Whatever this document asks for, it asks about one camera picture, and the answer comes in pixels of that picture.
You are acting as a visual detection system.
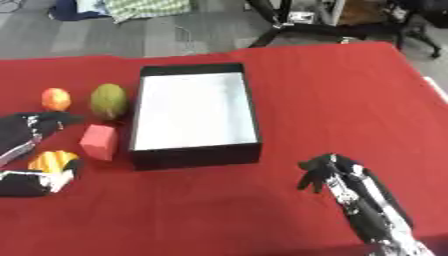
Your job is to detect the green toy mango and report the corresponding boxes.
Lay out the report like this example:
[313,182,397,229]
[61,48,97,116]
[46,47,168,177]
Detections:
[87,83,130,121]

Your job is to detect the blue cloth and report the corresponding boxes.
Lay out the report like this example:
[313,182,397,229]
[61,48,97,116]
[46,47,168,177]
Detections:
[47,0,112,22]

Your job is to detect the black box white inside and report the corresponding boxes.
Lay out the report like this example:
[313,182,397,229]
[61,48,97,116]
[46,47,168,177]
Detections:
[126,62,265,172]

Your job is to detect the black stand legs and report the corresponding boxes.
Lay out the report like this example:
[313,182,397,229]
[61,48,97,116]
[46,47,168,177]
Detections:
[243,0,378,49]

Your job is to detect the yellow toy fruit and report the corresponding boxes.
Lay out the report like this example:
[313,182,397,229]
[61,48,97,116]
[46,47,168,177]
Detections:
[26,150,81,174]

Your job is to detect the black office chair base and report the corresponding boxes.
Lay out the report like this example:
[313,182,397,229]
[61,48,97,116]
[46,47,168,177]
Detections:
[388,0,448,60]

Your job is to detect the pink block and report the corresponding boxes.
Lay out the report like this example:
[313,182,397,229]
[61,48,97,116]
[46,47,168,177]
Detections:
[77,123,121,163]

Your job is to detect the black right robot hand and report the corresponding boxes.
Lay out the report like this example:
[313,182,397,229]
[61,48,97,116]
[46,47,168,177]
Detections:
[295,152,385,205]

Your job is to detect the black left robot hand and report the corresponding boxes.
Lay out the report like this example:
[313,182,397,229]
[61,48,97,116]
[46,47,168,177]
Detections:
[0,111,86,198]

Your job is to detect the green white checked cloth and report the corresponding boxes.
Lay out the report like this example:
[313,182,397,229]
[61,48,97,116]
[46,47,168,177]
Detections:
[103,0,196,24]

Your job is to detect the orange toy fruit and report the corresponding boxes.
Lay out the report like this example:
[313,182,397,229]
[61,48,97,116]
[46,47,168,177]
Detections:
[40,87,74,113]

